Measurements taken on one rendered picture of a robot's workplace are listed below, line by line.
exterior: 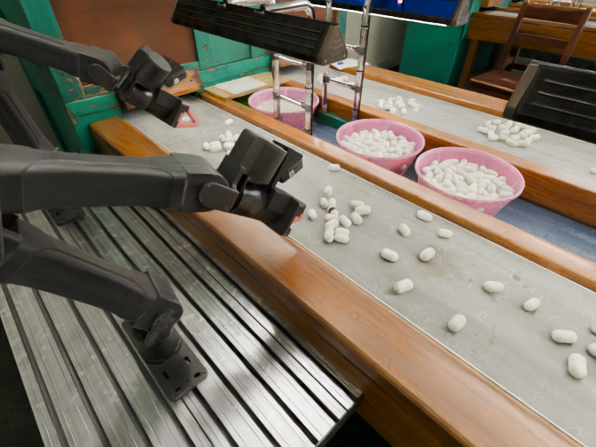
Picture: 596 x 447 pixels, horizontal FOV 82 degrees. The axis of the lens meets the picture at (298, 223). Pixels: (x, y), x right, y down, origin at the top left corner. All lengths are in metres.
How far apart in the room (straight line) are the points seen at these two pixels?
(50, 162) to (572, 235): 1.06
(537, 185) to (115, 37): 1.33
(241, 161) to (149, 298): 0.24
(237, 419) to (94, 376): 0.26
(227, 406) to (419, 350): 0.31
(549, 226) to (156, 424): 0.97
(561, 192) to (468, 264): 0.43
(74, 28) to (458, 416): 1.33
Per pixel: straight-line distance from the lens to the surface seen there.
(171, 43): 1.46
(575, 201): 1.12
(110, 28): 1.37
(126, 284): 0.54
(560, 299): 0.79
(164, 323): 0.59
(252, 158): 0.51
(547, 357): 0.69
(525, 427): 0.58
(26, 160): 0.43
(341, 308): 0.60
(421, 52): 3.74
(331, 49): 0.77
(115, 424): 0.67
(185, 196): 0.47
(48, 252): 0.48
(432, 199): 0.88
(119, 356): 0.73
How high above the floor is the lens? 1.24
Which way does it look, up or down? 40 degrees down
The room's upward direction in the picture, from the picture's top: straight up
